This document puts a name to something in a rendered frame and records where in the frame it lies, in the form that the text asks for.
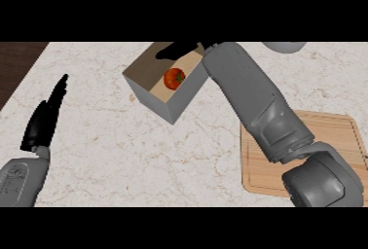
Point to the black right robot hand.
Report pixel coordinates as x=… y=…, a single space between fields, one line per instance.
x=178 y=49

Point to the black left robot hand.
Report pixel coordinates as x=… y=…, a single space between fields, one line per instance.
x=42 y=121

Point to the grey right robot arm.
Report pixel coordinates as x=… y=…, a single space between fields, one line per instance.
x=268 y=110

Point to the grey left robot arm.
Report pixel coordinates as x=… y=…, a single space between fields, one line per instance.
x=21 y=181

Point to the red tomato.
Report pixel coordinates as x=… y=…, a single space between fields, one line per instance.
x=173 y=78

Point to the grey cardboard box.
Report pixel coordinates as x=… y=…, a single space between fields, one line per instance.
x=166 y=84

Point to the wooden cutting board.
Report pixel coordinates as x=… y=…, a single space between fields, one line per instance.
x=336 y=149

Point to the pale grey round object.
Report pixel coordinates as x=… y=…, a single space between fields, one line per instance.
x=285 y=46

